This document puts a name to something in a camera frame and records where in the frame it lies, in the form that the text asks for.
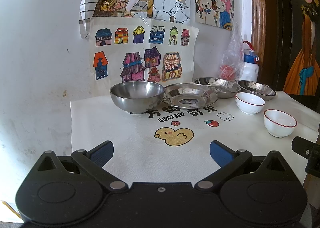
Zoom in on white red-rimmed bowl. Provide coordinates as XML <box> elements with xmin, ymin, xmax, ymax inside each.
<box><xmin>264</xmin><ymin>109</ymin><xmax>298</xmax><ymax>138</ymax></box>
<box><xmin>235</xmin><ymin>92</ymin><xmax>266</xmax><ymax>115</ymax></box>

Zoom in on deep steel bowl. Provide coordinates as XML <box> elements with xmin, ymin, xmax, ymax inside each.
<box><xmin>110</xmin><ymin>81</ymin><xmax>164</xmax><ymax>114</ymax></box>

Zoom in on shallow steel plate with sticker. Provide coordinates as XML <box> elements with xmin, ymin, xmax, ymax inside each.
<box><xmin>162</xmin><ymin>83</ymin><xmax>219</xmax><ymax>109</ymax></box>

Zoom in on white printed table mat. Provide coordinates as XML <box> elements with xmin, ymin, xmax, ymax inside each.
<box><xmin>71</xmin><ymin>92</ymin><xmax>319</xmax><ymax>184</ymax></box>

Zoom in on orange dress figure painting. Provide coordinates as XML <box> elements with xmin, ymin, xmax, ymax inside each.
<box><xmin>283</xmin><ymin>0</ymin><xmax>319</xmax><ymax>96</ymax></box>

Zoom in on white bottle blue red cap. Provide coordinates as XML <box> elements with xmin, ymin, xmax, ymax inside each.
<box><xmin>240</xmin><ymin>40</ymin><xmax>259</xmax><ymax>82</ymax></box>

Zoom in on clear plastic bag red item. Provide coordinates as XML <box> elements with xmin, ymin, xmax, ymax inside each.
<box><xmin>219</xmin><ymin>23</ymin><xmax>244</xmax><ymax>81</ymax></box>

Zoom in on houses drawing paper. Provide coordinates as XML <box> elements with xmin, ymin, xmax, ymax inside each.
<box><xmin>89</xmin><ymin>17</ymin><xmax>199</xmax><ymax>96</ymax></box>

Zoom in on brown wooden door frame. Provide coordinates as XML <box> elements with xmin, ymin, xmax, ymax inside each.
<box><xmin>252</xmin><ymin>0</ymin><xmax>278</xmax><ymax>89</ymax></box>

